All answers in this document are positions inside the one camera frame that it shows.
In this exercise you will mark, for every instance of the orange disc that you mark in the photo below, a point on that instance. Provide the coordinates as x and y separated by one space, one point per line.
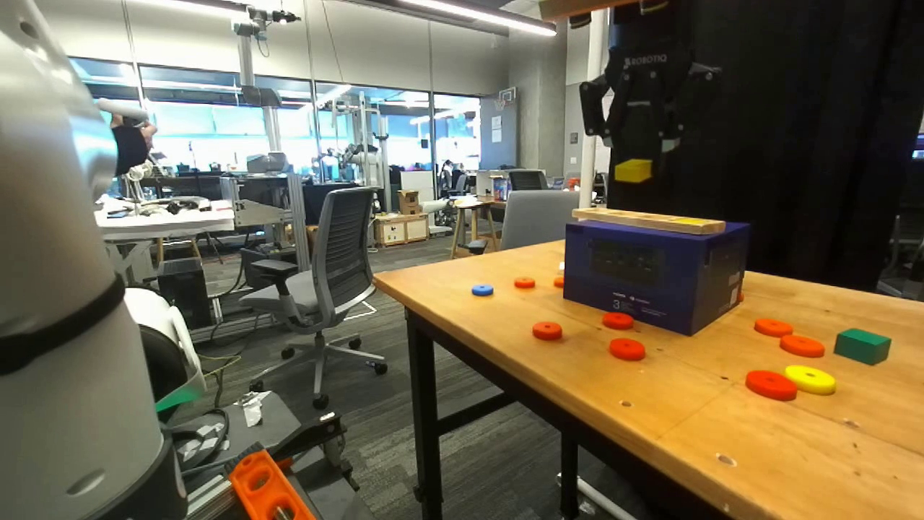
772 328
525 283
627 347
619 319
547 331
560 280
772 386
802 344

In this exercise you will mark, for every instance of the black curtain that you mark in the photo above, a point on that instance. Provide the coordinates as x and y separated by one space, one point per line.
820 146

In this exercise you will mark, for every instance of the black mesh office chair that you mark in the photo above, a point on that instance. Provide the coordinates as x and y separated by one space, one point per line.
329 277

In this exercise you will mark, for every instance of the blue disc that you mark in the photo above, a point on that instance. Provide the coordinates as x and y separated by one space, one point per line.
483 290

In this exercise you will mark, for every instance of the ceiling light strip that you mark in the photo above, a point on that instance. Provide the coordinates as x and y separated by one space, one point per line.
480 14

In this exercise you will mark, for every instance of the wooden plank lid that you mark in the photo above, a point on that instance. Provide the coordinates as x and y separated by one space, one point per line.
648 221

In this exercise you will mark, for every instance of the grey office chair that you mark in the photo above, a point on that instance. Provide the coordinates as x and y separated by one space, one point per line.
538 217

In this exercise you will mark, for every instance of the black metal table frame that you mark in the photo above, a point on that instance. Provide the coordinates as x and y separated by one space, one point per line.
428 422

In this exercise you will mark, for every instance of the green block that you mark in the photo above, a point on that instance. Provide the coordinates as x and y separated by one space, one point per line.
863 344

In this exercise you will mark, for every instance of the yellow disc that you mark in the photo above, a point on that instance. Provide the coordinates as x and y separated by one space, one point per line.
811 380

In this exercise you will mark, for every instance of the yellow block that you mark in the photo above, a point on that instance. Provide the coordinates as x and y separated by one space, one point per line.
635 170

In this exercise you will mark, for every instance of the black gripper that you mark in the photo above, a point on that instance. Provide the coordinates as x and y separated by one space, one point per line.
655 53

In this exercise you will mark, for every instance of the white vertical frame pole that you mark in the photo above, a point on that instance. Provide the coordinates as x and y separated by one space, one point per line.
589 124

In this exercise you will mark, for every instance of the person in black shirt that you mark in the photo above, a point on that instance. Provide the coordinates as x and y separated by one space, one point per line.
131 146

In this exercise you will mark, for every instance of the blue cardboard box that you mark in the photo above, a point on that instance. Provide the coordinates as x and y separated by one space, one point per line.
655 274

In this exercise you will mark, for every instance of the small cardboard box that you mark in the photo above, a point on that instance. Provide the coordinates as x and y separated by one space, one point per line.
399 228

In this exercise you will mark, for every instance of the white work desk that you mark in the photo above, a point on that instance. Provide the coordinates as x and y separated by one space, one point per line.
164 221

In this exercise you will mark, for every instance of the orange plastic tool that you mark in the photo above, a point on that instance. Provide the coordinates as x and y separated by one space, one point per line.
265 487

